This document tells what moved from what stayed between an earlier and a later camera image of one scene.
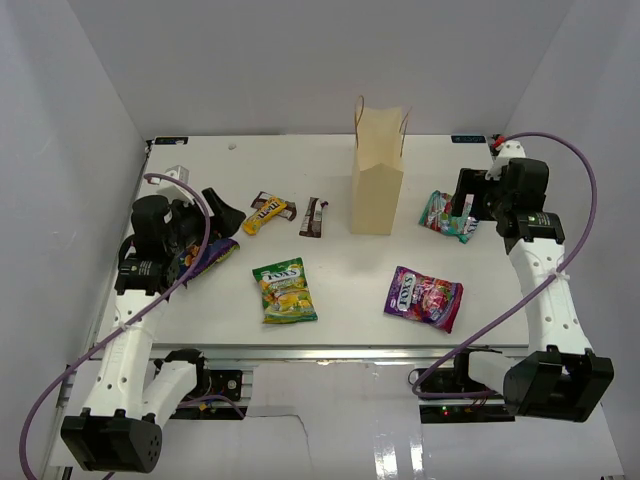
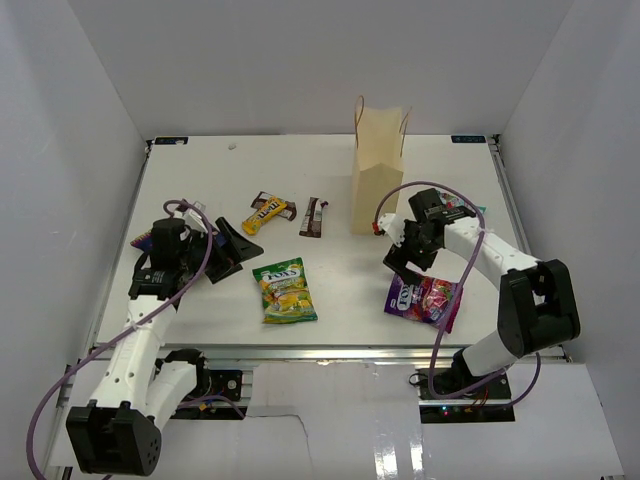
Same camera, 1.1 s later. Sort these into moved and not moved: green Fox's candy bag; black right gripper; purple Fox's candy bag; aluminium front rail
Moved: black right gripper
Not moved: aluminium front rail; green Fox's candy bag; purple Fox's candy bag
